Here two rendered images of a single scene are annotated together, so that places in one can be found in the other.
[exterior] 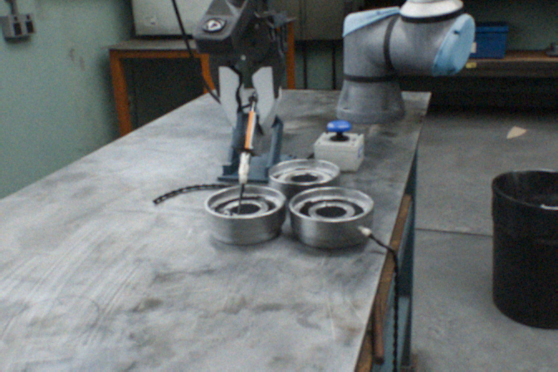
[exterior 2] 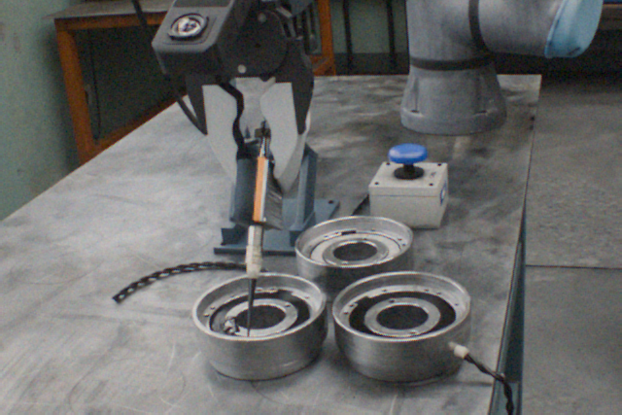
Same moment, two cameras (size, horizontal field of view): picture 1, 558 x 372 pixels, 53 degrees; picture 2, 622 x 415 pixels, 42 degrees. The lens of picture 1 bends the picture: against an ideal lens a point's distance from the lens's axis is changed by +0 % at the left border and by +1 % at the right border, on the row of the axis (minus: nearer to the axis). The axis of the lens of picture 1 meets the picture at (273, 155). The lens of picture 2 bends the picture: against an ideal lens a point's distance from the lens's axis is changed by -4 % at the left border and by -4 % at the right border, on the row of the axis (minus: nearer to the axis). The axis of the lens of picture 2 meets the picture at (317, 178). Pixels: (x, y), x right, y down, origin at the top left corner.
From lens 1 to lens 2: 0.11 m
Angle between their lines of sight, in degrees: 2
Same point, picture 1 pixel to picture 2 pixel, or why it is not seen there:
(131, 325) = not seen: outside the picture
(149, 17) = not seen: outside the picture
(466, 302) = (596, 373)
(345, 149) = (419, 193)
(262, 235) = (291, 363)
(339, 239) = (417, 367)
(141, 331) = not seen: outside the picture
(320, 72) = (370, 28)
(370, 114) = (454, 120)
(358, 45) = (429, 12)
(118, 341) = not seen: outside the picture
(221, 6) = not seen: outside the picture
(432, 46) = (543, 16)
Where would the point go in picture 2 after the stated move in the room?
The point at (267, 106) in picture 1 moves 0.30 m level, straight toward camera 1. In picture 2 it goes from (288, 148) to (299, 380)
